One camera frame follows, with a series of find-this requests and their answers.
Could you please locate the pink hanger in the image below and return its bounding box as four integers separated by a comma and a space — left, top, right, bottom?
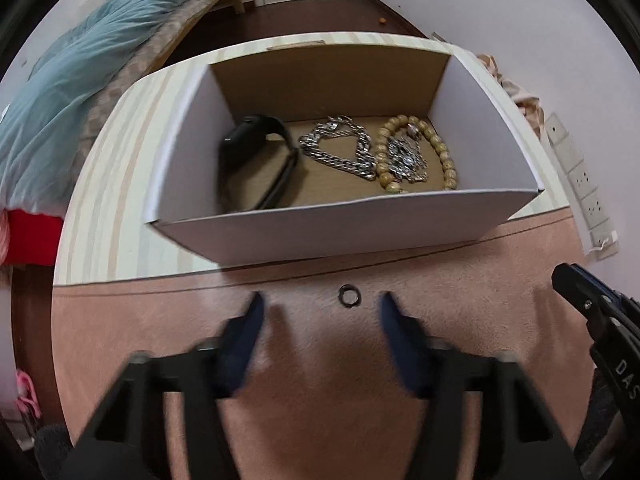
14, 369, 44, 422

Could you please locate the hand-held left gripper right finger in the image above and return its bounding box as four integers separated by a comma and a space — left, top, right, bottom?
378, 291, 586, 480

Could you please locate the silver curb chain bracelet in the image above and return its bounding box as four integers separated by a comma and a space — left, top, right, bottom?
298, 115, 377, 182

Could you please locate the brown label patch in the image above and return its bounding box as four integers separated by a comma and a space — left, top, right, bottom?
266, 39, 327, 52

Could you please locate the beige checkered cloth pile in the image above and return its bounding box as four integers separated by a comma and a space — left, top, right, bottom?
474, 53, 547, 137

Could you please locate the thin silver bracelet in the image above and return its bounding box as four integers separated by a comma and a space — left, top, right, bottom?
387, 132, 426, 184

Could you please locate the wooden bed frame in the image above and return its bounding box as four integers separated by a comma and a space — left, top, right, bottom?
164, 0, 247, 68

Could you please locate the red bed sheet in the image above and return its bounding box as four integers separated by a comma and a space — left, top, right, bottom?
0, 208, 64, 267

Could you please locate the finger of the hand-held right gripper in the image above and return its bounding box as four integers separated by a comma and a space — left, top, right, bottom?
552, 262, 626, 343
606, 293, 640, 318

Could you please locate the white charger plug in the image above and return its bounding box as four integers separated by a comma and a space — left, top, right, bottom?
586, 230, 621, 261

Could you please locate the white wall socket panel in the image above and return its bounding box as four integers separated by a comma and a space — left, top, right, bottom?
544, 112, 614, 242

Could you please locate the bed with blue duvet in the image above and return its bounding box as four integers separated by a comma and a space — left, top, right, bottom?
0, 0, 242, 212

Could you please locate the black smart band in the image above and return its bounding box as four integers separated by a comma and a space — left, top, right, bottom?
218, 115, 300, 211

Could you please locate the checkered bed sheet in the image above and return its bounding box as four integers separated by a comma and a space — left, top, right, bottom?
74, 0, 213, 162

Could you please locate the wooden bead bracelet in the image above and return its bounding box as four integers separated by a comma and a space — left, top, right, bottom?
375, 114, 460, 195

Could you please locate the white cardboard box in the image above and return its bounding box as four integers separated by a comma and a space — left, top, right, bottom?
144, 40, 547, 267

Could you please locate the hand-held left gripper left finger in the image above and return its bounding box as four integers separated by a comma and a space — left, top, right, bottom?
75, 291, 266, 480

